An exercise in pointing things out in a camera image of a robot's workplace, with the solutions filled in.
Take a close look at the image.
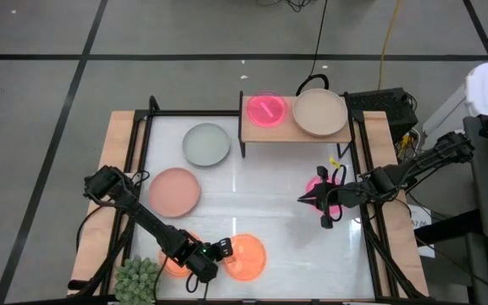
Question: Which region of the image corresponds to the green succulent plant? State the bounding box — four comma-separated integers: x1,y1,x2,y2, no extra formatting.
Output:
113,256,161,305

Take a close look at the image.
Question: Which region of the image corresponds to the white paper sheet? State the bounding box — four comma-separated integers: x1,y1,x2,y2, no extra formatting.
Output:
407,204,437,260

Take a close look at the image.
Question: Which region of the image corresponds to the large peach pink plate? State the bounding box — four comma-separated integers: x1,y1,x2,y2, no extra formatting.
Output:
147,167,202,219

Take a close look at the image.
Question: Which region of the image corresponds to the black computer box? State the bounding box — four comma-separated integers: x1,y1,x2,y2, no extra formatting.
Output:
345,86,420,146

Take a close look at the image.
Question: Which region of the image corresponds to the large beige plate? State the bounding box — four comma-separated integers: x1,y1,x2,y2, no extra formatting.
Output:
291,87,349,138

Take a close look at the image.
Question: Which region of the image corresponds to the large orange plate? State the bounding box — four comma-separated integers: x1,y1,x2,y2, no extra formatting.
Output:
222,233,268,283

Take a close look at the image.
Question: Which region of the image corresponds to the large grey-green plate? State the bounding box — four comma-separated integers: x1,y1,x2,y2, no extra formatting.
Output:
181,122,231,168

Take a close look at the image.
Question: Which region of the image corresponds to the yellow cable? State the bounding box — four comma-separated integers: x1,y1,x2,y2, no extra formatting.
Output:
377,0,403,92

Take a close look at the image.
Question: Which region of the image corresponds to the black cable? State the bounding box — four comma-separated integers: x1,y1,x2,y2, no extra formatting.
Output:
295,0,330,97

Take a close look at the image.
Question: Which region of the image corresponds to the wooden shelf black metal frame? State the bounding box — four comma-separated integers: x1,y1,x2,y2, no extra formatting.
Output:
237,89,354,160

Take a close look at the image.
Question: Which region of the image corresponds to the small magenta plate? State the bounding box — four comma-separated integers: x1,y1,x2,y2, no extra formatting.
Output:
305,174,344,218
245,90,288,129

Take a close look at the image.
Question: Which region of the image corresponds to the black metal table frame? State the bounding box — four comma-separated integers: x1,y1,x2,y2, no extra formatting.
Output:
67,95,427,304

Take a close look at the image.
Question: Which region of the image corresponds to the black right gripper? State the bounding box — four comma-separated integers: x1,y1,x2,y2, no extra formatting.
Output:
297,166,358,230

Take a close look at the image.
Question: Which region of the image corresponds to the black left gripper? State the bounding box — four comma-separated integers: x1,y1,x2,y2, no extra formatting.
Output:
180,237,234,285

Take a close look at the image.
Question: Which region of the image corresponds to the small orange plate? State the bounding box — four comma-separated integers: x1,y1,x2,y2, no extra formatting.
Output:
157,248,195,280

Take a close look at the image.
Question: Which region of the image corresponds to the light wooden table board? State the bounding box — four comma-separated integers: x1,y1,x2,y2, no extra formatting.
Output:
68,109,430,297

